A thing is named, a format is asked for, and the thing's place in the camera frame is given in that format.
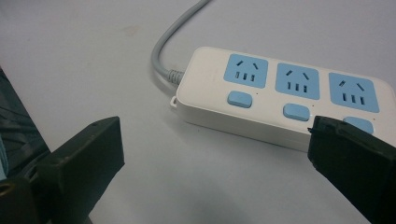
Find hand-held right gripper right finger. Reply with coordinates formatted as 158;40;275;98
306;115;396;224

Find grey power strip cable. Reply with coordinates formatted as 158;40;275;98
150;0;213;86

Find white power strip blue sockets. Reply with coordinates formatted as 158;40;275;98
169;46;396;153

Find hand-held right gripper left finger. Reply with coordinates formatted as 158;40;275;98
36;116;126;224

